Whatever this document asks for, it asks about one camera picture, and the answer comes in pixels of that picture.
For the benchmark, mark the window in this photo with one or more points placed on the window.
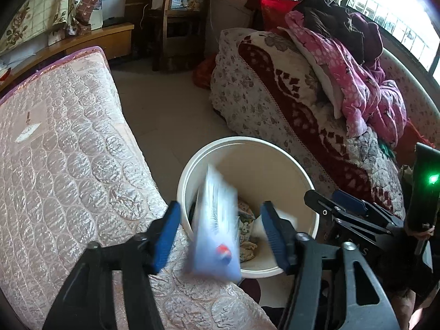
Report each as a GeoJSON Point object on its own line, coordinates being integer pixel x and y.
{"type": "Point", "coordinates": [395, 13]}

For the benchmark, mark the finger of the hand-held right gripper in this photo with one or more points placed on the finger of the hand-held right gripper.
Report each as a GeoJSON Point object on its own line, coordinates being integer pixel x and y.
{"type": "Point", "coordinates": [323, 204]}
{"type": "Point", "coordinates": [349, 199]}

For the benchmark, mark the orange cloth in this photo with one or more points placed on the orange cloth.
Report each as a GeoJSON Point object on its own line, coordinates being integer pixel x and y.
{"type": "Point", "coordinates": [204, 74]}

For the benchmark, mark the red patterned blanket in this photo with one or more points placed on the red patterned blanket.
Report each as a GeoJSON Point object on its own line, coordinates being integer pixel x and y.
{"type": "Point", "coordinates": [299, 110]}

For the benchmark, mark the printed packet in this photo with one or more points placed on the printed packet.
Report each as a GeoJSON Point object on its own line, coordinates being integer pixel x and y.
{"type": "Point", "coordinates": [245, 227]}

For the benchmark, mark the pink floral garment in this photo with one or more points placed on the pink floral garment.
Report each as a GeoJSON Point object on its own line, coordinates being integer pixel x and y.
{"type": "Point", "coordinates": [357, 86]}

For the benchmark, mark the dark garment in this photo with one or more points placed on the dark garment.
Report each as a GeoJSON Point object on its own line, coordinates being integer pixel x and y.
{"type": "Point", "coordinates": [330, 13]}

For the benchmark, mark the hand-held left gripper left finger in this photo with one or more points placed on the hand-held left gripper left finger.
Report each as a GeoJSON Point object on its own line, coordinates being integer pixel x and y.
{"type": "Point", "coordinates": [168, 237]}

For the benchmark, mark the wooden bed headboard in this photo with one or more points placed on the wooden bed headboard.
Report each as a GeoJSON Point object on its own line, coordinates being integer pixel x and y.
{"type": "Point", "coordinates": [113, 37]}

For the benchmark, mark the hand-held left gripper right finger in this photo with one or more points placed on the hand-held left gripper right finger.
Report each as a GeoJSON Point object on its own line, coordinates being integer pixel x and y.
{"type": "Point", "coordinates": [275, 237]}

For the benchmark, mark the white wrapper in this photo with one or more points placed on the white wrapper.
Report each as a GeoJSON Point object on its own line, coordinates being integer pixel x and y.
{"type": "Point", "coordinates": [27, 133]}

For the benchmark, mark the white plastic bag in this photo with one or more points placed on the white plastic bag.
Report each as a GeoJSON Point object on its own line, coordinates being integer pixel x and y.
{"type": "Point", "coordinates": [213, 220]}

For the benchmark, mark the white bucket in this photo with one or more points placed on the white bucket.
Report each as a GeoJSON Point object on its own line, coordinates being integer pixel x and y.
{"type": "Point", "coordinates": [261, 165]}

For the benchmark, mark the wooden chair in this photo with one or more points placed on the wooden chair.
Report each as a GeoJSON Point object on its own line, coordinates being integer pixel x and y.
{"type": "Point", "coordinates": [172, 34]}

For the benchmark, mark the red cushion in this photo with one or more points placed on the red cushion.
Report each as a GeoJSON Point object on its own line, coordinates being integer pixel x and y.
{"type": "Point", "coordinates": [275, 10]}

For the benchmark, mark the floral covered sofa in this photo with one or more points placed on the floral covered sofa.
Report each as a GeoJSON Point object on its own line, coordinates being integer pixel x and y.
{"type": "Point", "coordinates": [233, 86]}

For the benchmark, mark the person's right hand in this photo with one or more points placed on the person's right hand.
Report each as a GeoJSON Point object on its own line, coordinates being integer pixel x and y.
{"type": "Point", "coordinates": [421, 234]}

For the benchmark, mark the person's right forearm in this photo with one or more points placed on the person's right forearm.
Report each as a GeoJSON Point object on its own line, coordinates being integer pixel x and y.
{"type": "Point", "coordinates": [407, 306]}

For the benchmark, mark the floral quilt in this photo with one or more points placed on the floral quilt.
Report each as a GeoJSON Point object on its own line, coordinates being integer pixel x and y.
{"type": "Point", "coordinates": [34, 7]}

